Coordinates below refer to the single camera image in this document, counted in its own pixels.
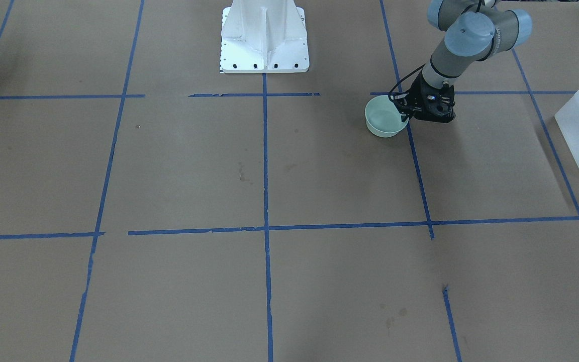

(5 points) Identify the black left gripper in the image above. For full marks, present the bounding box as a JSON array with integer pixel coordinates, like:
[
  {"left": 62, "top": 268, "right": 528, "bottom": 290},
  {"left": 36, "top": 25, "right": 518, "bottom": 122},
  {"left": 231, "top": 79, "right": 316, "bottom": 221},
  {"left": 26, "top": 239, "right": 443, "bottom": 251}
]
[{"left": 393, "top": 72, "right": 456, "bottom": 124}]

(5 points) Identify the mint green bowl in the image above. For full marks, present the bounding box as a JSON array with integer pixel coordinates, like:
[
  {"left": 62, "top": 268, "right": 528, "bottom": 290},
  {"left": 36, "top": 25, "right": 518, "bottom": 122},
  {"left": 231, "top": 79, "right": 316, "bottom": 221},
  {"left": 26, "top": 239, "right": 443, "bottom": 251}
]
[{"left": 364, "top": 96, "right": 409, "bottom": 138}]

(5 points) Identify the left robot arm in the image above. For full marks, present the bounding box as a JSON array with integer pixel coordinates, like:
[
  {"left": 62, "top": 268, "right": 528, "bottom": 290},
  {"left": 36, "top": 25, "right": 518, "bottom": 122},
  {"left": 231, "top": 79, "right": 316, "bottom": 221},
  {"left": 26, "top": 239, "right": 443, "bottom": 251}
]
[{"left": 389, "top": 1, "right": 533, "bottom": 123}]

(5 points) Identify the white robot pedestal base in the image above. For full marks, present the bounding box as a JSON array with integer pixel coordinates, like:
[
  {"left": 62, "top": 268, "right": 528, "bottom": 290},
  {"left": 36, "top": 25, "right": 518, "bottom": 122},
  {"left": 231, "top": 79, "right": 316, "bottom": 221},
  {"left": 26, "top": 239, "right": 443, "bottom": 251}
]
[{"left": 219, "top": 1, "right": 310, "bottom": 73}]

